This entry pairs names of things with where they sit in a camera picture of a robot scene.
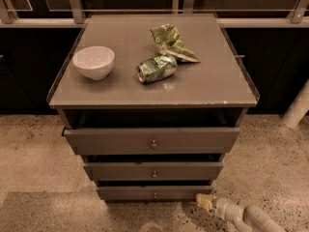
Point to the green chip bag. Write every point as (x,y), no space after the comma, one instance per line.
(169,40)

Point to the grey drawer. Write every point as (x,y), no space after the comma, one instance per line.
(151,141)
(152,171)
(161,193)

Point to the grey top drawer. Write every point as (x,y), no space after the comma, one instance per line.
(151,141)

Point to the grey bottom drawer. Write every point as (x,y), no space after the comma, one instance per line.
(161,193)

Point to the grey drawer cabinet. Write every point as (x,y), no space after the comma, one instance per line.
(214,93)

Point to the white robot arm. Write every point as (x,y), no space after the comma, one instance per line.
(245,219)

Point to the metal window railing frame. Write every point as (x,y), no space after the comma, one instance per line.
(229,13)

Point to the crushed green soda can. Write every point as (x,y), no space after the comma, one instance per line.
(156,68)

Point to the white ceramic bowl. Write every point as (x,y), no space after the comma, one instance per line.
(94,62)

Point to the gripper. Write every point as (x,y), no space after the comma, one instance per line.
(221,205)

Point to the white pillar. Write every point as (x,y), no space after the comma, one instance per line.
(298,108)

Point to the grey middle drawer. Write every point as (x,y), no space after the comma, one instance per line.
(152,171)

